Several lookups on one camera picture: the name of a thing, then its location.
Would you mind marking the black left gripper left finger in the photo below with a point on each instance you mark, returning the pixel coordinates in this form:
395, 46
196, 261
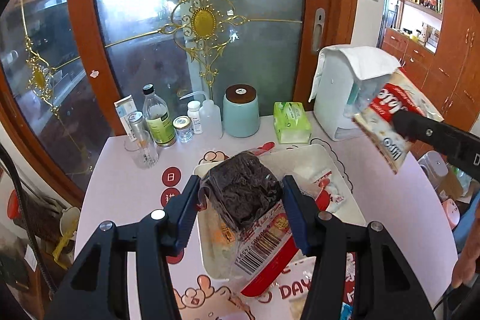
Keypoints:
95, 287

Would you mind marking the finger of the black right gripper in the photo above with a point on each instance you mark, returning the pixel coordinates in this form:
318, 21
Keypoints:
461, 148

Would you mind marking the red white Oreo-style packet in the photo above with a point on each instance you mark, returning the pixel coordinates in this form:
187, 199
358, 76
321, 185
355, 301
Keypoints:
384, 119

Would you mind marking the dark brownie snack bag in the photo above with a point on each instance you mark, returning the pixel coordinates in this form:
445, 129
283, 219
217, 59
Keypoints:
244, 230

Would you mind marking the blue small snack packet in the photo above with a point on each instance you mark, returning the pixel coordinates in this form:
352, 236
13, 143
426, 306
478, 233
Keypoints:
346, 312

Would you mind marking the person's right hand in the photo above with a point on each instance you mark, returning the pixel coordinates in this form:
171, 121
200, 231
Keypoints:
466, 265

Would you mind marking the white small trash can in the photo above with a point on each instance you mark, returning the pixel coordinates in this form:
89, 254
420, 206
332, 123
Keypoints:
434, 167

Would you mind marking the wooden cabinet row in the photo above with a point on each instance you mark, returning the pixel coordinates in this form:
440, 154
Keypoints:
437, 43

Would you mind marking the red white candy packet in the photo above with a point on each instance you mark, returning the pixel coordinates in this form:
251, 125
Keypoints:
325, 192

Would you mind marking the white desktop cosmetic cabinet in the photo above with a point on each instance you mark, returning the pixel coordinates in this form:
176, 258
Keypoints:
345, 81

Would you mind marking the clear drinking glass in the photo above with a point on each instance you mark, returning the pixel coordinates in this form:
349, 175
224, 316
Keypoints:
143, 151

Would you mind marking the white plastic storage bin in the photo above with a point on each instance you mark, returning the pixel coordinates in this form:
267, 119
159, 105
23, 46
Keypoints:
295, 166

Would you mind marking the green tissue pack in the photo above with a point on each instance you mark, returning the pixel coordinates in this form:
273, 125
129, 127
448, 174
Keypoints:
291, 123

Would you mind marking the white blue carton box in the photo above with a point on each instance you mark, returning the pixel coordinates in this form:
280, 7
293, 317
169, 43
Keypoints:
124, 107

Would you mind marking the glass bottle green label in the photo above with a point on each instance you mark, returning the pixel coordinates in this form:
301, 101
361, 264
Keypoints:
158, 120

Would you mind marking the small glass jar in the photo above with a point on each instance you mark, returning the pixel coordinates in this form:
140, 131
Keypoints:
183, 128

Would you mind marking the white pill bottle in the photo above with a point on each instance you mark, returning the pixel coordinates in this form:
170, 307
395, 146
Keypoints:
193, 113

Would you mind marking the white squeeze bottle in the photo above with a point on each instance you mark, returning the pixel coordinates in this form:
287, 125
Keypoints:
210, 115

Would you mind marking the mint green canister brown lid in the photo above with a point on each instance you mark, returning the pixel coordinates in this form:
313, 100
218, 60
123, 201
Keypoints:
241, 111

